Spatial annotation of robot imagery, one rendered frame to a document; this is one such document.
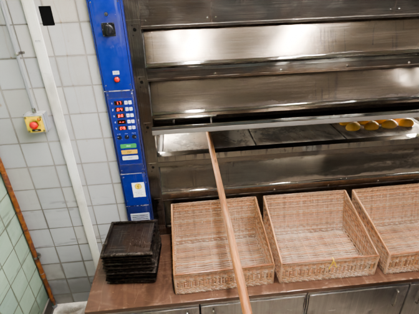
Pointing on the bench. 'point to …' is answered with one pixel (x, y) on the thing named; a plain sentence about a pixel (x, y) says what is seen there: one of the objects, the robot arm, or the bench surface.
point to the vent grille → (140, 216)
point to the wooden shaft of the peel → (230, 233)
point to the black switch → (108, 29)
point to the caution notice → (138, 189)
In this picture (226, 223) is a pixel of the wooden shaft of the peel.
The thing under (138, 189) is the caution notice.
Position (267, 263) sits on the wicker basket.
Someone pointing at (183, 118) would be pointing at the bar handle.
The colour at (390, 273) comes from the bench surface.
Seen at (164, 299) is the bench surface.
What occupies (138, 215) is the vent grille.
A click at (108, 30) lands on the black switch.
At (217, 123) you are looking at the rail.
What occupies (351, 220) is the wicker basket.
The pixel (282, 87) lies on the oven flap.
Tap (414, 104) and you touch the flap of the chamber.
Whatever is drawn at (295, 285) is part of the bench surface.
